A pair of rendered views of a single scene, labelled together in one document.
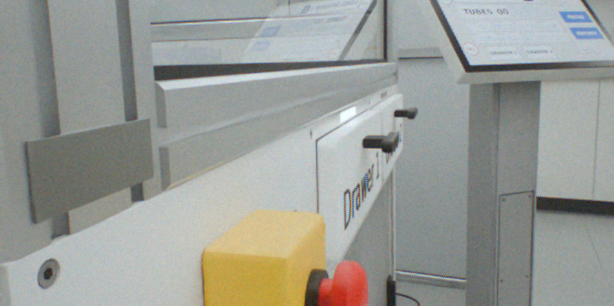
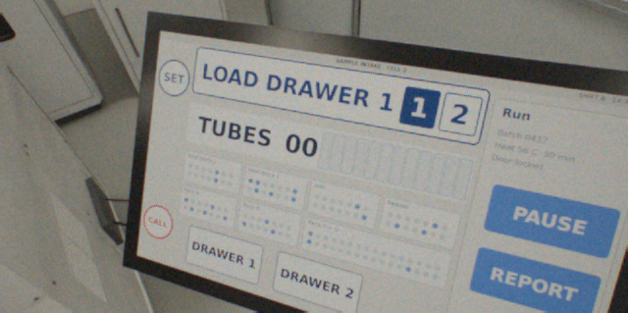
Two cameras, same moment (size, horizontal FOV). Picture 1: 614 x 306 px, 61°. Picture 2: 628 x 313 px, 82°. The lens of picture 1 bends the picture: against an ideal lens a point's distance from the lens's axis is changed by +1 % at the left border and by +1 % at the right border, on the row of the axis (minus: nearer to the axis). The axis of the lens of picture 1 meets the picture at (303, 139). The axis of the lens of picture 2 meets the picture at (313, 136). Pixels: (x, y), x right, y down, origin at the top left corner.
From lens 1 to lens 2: 1.46 m
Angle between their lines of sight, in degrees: 51
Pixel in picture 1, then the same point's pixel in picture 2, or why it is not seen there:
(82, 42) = not seen: outside the picture
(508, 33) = (270, 210)
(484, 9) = (255, 128)
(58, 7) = not seen: outside the picture
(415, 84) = (485, 12)
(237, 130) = not seen: outside the picture
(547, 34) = (384, 245)
